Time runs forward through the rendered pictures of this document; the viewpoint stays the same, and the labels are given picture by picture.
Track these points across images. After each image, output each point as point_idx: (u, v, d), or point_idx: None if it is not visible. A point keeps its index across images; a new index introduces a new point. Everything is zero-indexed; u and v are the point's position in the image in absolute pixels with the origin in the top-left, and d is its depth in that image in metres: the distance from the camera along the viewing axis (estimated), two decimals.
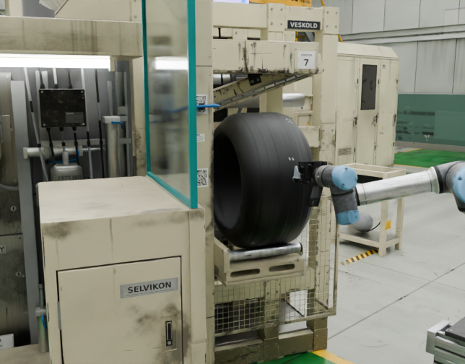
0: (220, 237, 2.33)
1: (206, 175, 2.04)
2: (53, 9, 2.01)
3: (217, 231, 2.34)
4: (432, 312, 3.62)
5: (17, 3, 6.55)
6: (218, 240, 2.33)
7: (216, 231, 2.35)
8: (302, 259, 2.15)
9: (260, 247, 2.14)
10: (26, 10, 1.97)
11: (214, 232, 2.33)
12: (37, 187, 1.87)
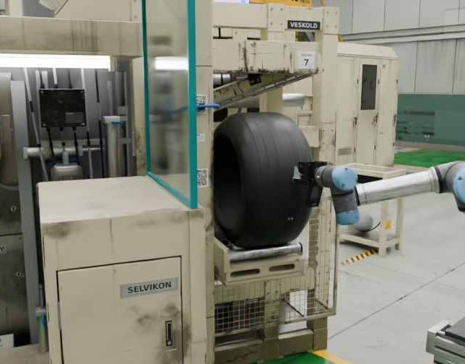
0: None
1: (206, 175, 2.04)
2: (53, 9, 2.01)
3: (219, 237, 2.33)
4: (432, 312, 3.62)
5: (17, 3, 6.55)
6: None
7: (218, 237, 2.32)
8: (302, 259, 2.15)
9: (263, 250, 2.10)
10: (26, 10, 1.97)
11: (216, 239, 2.32)
12: (37, 187, 1.87)
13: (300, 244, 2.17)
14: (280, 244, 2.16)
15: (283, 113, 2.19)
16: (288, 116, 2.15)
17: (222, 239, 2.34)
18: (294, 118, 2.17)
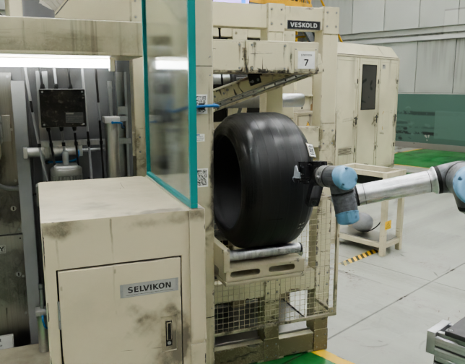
0: None
1: (206, 175, 2.04)
2: (53, 9, 2.01)
3: None
4: (432, 312, 3.62)
5: (17, 3, 6.55)
6: (216, 231, 2.35)
7: None
8: (302, 259, 2.15)
9: (263, 257, 2.12)
10: (26, 10, 1.97)
11: None
12: (37, 187, 1.87)
13: (300, 251, 2.17)
14: (283, 249, 2.13)
15: (306, 143, 2.02)
16: (309, 154, 2.00)
17: None
18: (315, 154, 2.03)
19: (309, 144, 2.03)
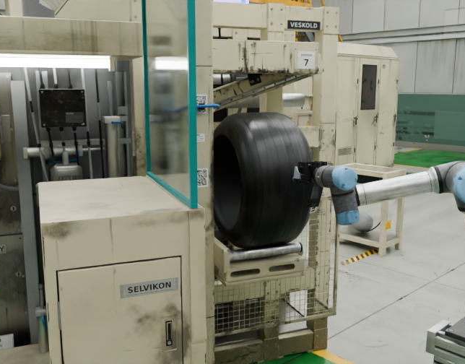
0: (219, 232, 2.34)
1: (206, 175, 2.04)
2: (53, 9, 2.01)
3: None
4: (432, 312, 3.62)
5: (17, 3, 6.55)
6: (218, 235, 2.33)
7: None
8: (302, 259, 2.15)
9: None
10: (26, 10, 1.97)
11: None
12: (37, 187, 1.87)
13: None
14: (281, 254, 2.15)
15: None
16: (310, 212, 2.03)
17: None
18: (315, 209, 2.05)
19: None
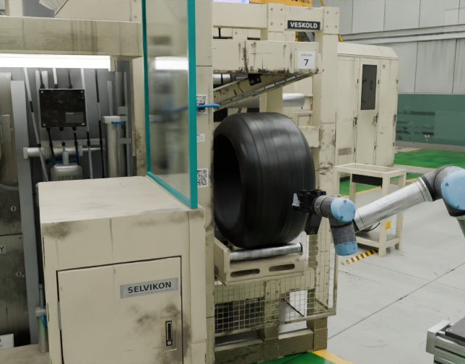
0: (219, 239, 2.33)
1: (206, 175, 2.04)
2: (53, 9, 2.01)
3: (218, 232, 2.34)
4: (432, 312, 3.62)
5: (17, 3, 6.55)
6: (217, 240, 2.34)
7: (216, 231, 2.34)
8: (302, 259, 2.15)
9: (261, 246, 2.13)
10: (26, 10, 1.97)
11: (215, 232, 2.33)
12: (37, 187, 1.87)
13: (297, 242, 2.19)
14: None
15: None
16: (302, 230, 2.09)
17: None
18: None
19: None
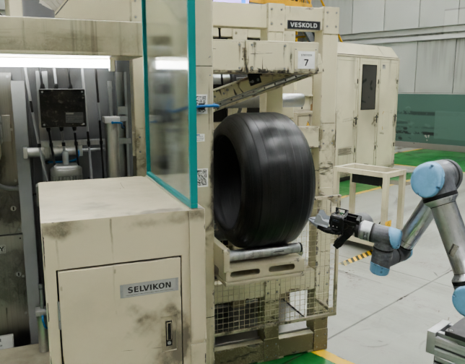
0: (218, 240, 2.35)
1: (206, 175, 2.04)
2: (53, 9, 2.01)
3: (219, 236, 2.33)
4: (432, 312, 3.62)
5: (17, 3, 6.55)
6: None
7: (218, 235, 2.32)
8: (302, 259, 2.15)
9: (263, 248, 2.11)
10: (26, 10, 1.97)
11: (216, 237, 2.32)
12: (37, 187, 1.87)
13: (300, 243, 2.17)
14: (279, 244, 2.16)
15: (297, 237, 2.14)
16: (292, 240, 2.18)
17: (222, 237, 2.33)
18: None
19: (300, 236, 2.15)
